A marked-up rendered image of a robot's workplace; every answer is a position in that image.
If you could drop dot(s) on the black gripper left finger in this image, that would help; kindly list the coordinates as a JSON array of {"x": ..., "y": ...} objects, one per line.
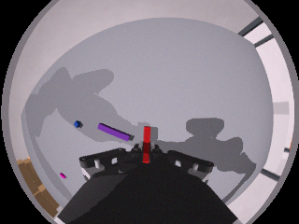
[{"x": 95, "y": 163}]

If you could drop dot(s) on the purple rod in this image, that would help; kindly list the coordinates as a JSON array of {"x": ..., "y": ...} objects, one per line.
[{"x": 112, "y": 131}]

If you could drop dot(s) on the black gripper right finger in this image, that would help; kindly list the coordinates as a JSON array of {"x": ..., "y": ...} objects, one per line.
[{"x": 189, "y": 164}]

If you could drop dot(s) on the dark red rod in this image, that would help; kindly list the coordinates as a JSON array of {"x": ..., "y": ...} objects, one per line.
[{"x": 146, "y": 144}]

